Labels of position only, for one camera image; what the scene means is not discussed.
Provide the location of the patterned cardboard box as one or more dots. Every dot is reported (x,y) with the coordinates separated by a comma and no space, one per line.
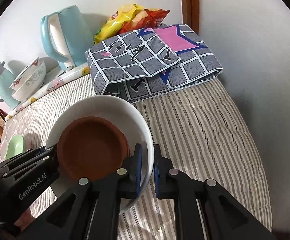
(3,115)

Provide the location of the large white porcelain bowl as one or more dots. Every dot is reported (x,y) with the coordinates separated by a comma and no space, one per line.
(31,85)

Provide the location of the blue patterned porcelain bowl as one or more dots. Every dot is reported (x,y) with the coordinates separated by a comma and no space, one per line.
(24,74)

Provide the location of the brown wooden door frame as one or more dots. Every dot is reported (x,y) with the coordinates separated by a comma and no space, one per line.
(191,13)

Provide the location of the light blue electric kettle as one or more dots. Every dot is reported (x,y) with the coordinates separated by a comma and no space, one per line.
(66,37)

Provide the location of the red chips bag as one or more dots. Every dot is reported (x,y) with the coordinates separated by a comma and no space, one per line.
(147,18)

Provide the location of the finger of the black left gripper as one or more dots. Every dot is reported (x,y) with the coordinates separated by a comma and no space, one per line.
(42,159)
(25,159)

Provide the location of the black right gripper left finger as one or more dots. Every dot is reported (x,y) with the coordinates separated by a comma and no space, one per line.
(90,209)

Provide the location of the person's left hand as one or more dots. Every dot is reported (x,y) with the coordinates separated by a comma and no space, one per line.
(25,219)

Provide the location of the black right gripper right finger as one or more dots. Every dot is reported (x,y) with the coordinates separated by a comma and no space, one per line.
(203,209)

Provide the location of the grey checked folded cloth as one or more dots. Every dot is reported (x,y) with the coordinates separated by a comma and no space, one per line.
(148,62)

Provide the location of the white ceramic bowl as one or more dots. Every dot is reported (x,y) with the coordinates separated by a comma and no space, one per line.
(120,113)

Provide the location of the small brown saucer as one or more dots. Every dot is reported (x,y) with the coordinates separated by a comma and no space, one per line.
(91,147)

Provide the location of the green square plate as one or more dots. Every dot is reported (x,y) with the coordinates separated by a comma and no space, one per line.
(17,145)

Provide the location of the teal thermos jug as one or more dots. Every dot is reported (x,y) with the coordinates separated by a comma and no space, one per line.
(6,79)

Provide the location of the fruit print plastic mat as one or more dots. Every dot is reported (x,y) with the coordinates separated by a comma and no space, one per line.
(58,82)

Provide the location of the yellow chips bag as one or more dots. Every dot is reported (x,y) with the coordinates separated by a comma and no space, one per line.
(116,21)

